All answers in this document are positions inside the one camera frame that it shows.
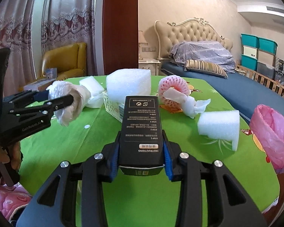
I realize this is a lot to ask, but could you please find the black instruction box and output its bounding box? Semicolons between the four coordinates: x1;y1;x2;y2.
118;96;165;176

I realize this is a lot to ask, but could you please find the beige table lamp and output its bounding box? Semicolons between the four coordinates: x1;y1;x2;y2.
138;30;148;60

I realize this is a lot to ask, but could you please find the patterned lace curtain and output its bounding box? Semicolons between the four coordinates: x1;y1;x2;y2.
0;0;97;96

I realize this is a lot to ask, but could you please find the beige storage box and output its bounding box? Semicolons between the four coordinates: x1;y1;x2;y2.
257;49;275;66

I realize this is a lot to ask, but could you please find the small white foam piece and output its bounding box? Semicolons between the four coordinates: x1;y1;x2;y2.
79;76;105;108

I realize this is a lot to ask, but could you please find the teal storage box lower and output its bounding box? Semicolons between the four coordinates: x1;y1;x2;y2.
241;54;257;71

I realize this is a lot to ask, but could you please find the grey clear storage box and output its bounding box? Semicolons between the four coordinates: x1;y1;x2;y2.
257;61;275;79

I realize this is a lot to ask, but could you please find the teal storage box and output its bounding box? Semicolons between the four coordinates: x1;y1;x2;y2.
241;54;257;71
259;37;278;55
241;33;260;48

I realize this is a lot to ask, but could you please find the person's left hand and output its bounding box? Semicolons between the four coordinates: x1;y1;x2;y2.
0;141;22;171

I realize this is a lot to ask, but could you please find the wooden crib rail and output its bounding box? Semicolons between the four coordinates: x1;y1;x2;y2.
235;65;284;98

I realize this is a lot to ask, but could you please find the green cartoon tablecloth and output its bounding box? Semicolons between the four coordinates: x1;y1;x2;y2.
17;96;267;226

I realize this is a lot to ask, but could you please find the yellow armchair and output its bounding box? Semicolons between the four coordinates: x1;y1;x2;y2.
42;43;87;80

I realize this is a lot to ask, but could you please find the striped pillow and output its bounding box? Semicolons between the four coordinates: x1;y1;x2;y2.
184;59;228;79

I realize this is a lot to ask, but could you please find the pink fruit foam net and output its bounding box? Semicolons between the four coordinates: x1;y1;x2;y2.
158;75;191;109

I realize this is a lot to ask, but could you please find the blue folded duvet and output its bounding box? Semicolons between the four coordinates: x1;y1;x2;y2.
168;40;236;73

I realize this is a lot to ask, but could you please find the large white foam cube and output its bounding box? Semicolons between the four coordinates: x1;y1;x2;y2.
106;69;151;103

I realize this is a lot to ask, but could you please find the bed with blue sheet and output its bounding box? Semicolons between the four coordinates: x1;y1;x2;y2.
161;61;284;123

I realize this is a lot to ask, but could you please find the pink lined trash bin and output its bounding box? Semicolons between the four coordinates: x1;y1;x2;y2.
249;105;284;174

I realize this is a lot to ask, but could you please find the white tissue wad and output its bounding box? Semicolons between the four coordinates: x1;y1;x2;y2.
162;88;211;119

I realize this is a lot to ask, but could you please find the pink quilted cloth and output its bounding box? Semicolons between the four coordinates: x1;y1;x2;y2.
0;183;32;222

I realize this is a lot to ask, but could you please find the teal storage box upper right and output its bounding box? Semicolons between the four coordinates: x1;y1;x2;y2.
259;37;278;55

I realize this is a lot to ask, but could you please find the teal storage box upper left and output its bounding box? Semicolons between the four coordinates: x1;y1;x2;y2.
241;33;260;48

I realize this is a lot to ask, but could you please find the L-shaped white foam piece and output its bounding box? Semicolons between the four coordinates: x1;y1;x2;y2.
197;110;240;153

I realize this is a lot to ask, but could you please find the beige tufted headboard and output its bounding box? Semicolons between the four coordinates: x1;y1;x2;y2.
154;17;233;60

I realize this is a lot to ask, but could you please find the checkered bag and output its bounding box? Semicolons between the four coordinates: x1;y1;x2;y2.
275;57;284;75

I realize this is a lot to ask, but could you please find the white storage box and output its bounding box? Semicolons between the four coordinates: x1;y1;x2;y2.
243;45;258;59

